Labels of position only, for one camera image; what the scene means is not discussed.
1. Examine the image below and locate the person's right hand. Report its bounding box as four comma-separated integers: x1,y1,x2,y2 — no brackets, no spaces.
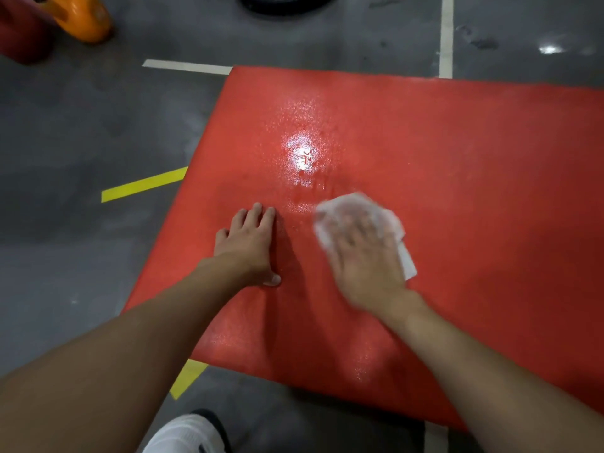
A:
325,214,429,325

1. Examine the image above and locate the person's left hand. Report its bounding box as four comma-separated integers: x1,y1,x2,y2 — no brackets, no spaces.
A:
213,202,282,288

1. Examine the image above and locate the white wet wipe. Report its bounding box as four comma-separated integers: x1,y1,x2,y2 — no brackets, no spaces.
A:
313,192,419,282

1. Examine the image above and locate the red mat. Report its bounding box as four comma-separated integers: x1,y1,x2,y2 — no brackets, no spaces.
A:
121,65,604,433

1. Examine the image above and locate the person's right forearm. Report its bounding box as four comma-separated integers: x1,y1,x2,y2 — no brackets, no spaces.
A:
391,301,604,453

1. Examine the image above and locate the person's left forearm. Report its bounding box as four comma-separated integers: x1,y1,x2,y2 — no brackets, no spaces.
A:
0,257,249,453

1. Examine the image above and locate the long yellow tape strip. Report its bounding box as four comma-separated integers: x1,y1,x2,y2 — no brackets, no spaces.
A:
101,166,189,204

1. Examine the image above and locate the white shoe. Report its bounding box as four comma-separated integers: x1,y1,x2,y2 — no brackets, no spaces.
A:
141,409,233,453

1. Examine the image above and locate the black weight plate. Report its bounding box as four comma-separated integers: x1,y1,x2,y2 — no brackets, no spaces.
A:
235,0,338,18

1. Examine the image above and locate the orange kettlebell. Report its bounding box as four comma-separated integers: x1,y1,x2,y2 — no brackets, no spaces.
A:
40,0,114,45

